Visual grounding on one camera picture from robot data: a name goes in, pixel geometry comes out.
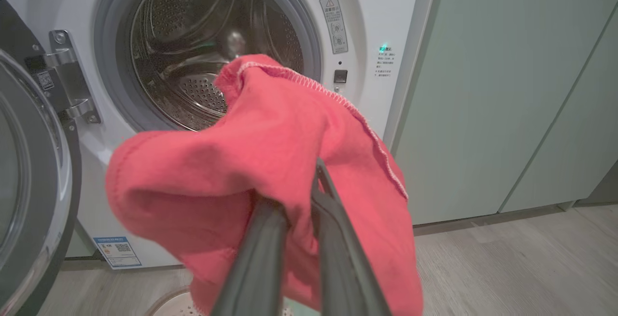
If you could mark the blue energy label sticker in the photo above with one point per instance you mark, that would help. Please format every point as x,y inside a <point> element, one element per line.
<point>118,252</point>

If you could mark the steel perforated washer drum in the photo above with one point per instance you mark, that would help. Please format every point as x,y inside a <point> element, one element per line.
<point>183,26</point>

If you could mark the cream plastic laundry basket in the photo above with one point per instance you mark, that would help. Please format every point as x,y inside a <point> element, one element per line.
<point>171,309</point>

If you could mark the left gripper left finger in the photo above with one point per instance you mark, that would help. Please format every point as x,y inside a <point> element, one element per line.
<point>256,267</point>

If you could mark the grey warning sticker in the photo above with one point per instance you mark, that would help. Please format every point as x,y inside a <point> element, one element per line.
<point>334,26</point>

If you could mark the white washing machine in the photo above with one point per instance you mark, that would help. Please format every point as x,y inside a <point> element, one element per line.
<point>376,17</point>

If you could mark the small printed text decal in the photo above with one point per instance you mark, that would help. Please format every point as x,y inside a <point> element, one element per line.
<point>385,60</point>

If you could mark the red garment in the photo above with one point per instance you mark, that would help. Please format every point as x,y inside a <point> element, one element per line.
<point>217,171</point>

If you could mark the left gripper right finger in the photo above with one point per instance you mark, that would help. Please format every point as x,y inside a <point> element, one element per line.
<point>345,267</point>

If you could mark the metal door hinge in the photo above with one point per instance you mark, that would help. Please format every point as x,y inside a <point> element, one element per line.
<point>72,79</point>

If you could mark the pale green cabinet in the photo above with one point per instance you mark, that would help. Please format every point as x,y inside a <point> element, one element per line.
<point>483,89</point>

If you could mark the black door latch socket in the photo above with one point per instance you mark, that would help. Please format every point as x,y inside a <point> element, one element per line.
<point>340,76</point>

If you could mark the round washing machine door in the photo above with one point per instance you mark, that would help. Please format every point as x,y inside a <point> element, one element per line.
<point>29,185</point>

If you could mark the small QR code sticker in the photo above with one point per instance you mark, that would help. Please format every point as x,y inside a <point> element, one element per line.
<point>46,80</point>

